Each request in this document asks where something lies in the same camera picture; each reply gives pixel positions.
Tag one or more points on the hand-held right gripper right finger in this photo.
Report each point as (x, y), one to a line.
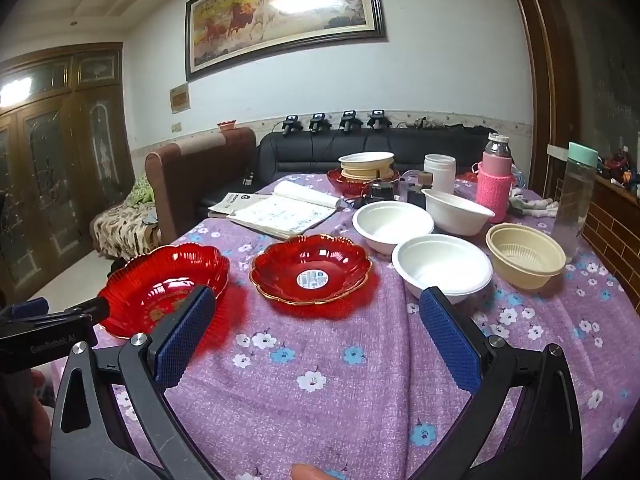
(450, 345)

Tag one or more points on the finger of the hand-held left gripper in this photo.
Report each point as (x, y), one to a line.
(99, 307)

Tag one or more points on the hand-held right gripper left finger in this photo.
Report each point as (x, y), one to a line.
(185, 340)

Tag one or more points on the cream plastic lid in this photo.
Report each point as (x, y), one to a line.
(525, 255)

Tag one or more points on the person's right hand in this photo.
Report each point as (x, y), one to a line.
(310, 472)

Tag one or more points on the white paper bowl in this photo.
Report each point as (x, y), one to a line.
(440, 265)
(457, 210)
(392, 222)

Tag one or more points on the patterned blanket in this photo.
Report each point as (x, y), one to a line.
(125, 225)

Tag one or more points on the purple floral tablecloth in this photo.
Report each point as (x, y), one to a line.
(310, 350)

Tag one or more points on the wooden glass-panel doors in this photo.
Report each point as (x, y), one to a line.
(55, 170)

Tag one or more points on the red scalloped plate with sticker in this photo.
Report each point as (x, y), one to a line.
(310, 267)

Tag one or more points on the brown armchair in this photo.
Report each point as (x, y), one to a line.
(200, 180)

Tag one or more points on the open paper notebook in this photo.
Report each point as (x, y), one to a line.
(280, 210)

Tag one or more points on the white work gloves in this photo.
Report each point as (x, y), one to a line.
(535, 205)

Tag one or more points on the black cylindrical motor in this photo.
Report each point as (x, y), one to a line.
(382, 191)

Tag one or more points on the bottle in pink knit sleeve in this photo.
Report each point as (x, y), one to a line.
(495, 182)

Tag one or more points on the red plastic bag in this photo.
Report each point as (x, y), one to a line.
(465, 176)

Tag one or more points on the white plastic jar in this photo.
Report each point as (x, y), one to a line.
(440, 172)

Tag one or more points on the red plate under bowl stack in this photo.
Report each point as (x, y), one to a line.
(350, 186)

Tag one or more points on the clear bottle with mint lid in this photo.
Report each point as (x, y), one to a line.
(575, 200)

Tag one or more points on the brick-pattern wooden cabinet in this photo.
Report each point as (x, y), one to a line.
(612, 230)

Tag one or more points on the white bowl with beige rim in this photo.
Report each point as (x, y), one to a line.
(365, 158)

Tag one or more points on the small red dish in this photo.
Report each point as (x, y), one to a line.
(226, 124)

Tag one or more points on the black leather sofa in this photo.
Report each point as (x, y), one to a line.
(310, 152)

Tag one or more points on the framed horse painting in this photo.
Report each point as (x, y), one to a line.
(285, 15)

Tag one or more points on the orange wall notice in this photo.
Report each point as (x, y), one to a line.
(180, 98)

